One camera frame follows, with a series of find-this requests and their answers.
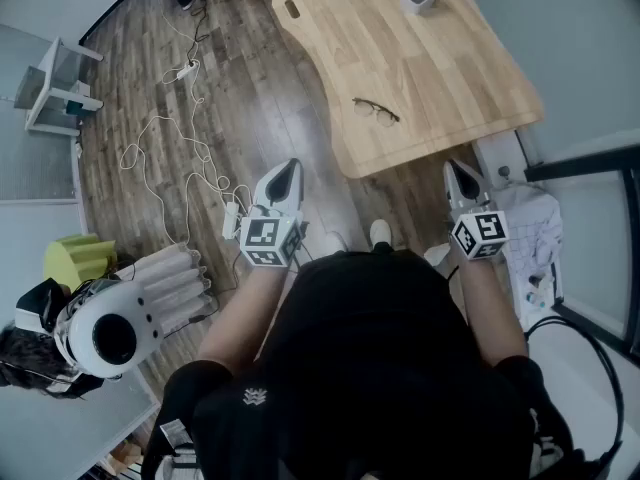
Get yellow-green stool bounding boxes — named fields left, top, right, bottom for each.
left=43, top=233, right=118, bottom=295

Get long white power adapter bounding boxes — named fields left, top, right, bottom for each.
left=222, top=200, right=242, bottom=241

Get person's left forearm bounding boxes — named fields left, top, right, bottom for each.
left=197, top=260, right=297, bottom=374

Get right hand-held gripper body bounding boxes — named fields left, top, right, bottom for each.
left=449, top=200, right=510, bottom=261

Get white crumpled cloth pile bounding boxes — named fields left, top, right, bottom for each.
left=492, top=179, right=565, bottom=315

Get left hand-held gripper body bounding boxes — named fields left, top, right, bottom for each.
left=239, top=202, right=308, bottom=268

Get person's right white shoe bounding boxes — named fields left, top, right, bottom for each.
left=368, top=218, right=393, bottom=246

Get thick black cable bundle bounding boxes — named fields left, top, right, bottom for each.
left=523, top=314, right=627, bottom=472

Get white metal shelf frame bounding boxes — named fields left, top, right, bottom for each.
left=13, top=36, right=106, bottom=137

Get person's right forearm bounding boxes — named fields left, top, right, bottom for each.
left=457, top=254, right=530, bottom=369

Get black thin-framed eyeglasses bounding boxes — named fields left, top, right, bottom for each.
left=351, top=96, right=402, bottom=129

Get thin black cable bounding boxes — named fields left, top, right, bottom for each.
left=187, top=0, right=209, bottom=67

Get person's black shirt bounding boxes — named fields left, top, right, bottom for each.
left=142, top=249, right=587, bottom=480

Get white desk leg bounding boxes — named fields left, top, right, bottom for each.
left=471, top=131, right=532, bottom=192

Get long white cable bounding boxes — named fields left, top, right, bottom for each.
left=118, top=65, right=252, bottom=269

